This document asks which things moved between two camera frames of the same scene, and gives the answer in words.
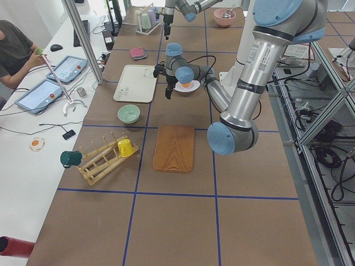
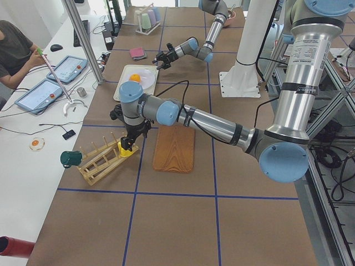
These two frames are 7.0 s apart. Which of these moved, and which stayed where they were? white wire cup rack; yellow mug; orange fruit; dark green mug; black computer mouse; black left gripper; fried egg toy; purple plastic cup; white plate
Moved: white plate; black left gripper; orange fruit
Stayed: black computer mouse; fried egg toy; yellow mug; dark green mug; white wire cup rack; purple plastic cup
